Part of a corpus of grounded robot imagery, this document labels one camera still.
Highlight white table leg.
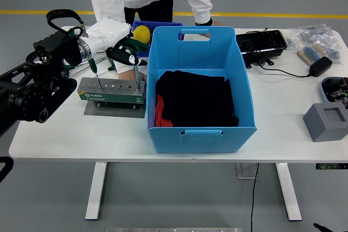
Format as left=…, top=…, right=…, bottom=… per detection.
left=85, top=162, right=108, bottom=221
left=275, top=162, right=302, bottom=222

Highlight black gridded plastic tray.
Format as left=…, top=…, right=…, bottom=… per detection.
left=235, top=29, right=288, bottom=59

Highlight black table control panel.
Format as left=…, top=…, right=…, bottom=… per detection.
left=315, top=163, right=348, bottom=171

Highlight grey bracket under table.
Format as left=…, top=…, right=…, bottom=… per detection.
left=235, top=163, right=258, bottom=180

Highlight black smartwatch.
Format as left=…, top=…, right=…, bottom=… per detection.
left=195, top=17, right=214, bottom=26

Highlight person's right hand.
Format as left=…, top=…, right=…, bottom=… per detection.
left=117, top=66, right=147, bottom=84

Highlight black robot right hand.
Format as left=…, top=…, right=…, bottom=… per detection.
left=313, top=222, right=334, bottom=232

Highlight light blue parts tray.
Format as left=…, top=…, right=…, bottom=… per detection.
left=320, top=77, right=348, bottom=105

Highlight small dark blue bin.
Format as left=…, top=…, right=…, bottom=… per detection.
left=132, top=20, right=183, bottom=59

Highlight yellow ball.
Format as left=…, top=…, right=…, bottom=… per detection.
left=132, top=24, right=151, bottom=45

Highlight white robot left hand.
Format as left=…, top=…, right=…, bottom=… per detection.
left=88, top=17, right=149, bottom=67

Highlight red cloth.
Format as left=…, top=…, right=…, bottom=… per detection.
left=154, top=95, right=174, bottom=128

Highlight black box with mounting tabs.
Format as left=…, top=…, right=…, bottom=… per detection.
left=241, top=51, right=276, bottom=69

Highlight clear plastic parts bag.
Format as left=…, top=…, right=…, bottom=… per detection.
left=285, top=24, right=344, bottom=67

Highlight green T-handle hex wrench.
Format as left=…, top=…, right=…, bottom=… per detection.
left=61, top=55, right=108, bottom=72

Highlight green silver wrench stand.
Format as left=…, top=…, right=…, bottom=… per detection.
left=77, top=77, right=147, bottom=119

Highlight short green T-handle wrench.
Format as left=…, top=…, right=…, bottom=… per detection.
left=94, top=58, right=118, bottom=77

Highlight black power adapter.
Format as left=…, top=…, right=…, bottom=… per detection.
left=307, top=57, right=333, bottom=78

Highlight black adapter cable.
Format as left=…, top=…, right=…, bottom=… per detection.
left=246, top=27, right=310, bottom=78

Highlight person's left hand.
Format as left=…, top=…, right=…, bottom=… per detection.
left=195, top=21, right=227, bottom=39

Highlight blue resistor strip bundle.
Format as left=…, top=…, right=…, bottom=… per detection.
left=296, top=43, right=327, bottom=66

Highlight large blue plastic box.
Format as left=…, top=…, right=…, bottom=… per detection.
left=146, top=26, right=258, bottom=154

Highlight grey block with recess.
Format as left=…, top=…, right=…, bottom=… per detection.
left=302, top=103, right=348, bottom=143

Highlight black floor cable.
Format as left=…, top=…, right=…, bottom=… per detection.
left=250, top=163, right=260, bottom=232

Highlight black cloth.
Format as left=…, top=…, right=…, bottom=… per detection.
left=155, top=70, right=240, bottom=128

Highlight large green T-handle wrench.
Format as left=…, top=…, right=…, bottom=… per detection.
left=116, top=37, right=151, bottom=90

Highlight small green T-handle wrench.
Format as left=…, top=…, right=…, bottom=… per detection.
left=88, top=58, right=102, bottom=90

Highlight dark electronic parts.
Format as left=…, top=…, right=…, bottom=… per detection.
left=323, top=78, right=348, bottom=105

